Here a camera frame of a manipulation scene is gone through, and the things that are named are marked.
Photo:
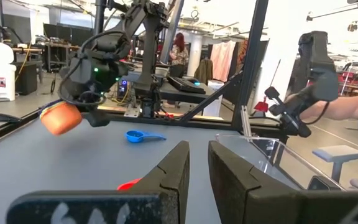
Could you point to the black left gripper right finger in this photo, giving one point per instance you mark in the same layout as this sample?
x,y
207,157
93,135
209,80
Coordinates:
x,y
244,199

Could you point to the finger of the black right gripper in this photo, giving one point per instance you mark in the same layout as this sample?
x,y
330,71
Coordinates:
x,y
97,119

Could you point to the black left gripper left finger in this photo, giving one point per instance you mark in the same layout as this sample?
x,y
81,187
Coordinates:
x,y
166,193

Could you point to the orange measuring cup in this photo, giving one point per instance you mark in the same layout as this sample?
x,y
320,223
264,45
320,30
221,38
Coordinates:
x,y
61,119

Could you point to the red measuring cup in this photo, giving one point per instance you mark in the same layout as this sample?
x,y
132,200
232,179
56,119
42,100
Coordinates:
x,y
128,185

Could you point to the blue measuring cup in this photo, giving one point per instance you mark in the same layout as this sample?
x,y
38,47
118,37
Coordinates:
x,y
137,137

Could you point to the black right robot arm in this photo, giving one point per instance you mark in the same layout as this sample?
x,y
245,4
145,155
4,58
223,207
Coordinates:
x,y
149,62

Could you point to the clear plastic basket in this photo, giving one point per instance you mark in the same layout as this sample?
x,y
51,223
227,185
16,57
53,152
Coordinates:
x,y
275,161

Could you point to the computer tower with lights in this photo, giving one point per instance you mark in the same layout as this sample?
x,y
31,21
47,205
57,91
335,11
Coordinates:
x,y
122,88

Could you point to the cluttered workbench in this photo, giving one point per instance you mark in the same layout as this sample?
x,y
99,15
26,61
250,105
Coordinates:
x,y
59,51

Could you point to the person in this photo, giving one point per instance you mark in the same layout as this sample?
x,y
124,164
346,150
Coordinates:
x,y
179,56
353,105

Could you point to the black cabinet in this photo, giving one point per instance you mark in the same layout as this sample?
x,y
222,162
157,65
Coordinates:
x,y
26,79

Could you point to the black keyboard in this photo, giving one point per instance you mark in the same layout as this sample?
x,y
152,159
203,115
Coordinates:
x,y
186,84

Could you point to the red dustpan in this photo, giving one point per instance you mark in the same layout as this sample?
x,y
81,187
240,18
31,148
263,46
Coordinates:
x,y
261,106

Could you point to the olive jacket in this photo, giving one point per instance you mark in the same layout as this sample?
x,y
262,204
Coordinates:
x,y
204,70

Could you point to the grey stool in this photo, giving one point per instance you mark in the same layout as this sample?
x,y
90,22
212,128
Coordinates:
x,y
337,153

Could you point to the pink hanging cloth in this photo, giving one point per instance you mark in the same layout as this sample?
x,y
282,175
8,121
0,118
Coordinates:
x,y
222,59

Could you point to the black frame post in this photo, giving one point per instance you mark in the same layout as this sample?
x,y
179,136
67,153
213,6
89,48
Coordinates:
x,y
250,62
98,18

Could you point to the silver metal bracket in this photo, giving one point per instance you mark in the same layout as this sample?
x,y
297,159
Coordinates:
x,y
245,121

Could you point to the black table frame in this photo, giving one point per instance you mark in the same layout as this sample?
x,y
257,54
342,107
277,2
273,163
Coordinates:
x,y
11,127

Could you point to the black diagonal frame brace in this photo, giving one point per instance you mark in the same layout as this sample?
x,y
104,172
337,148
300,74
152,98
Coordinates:
x,y
211,98

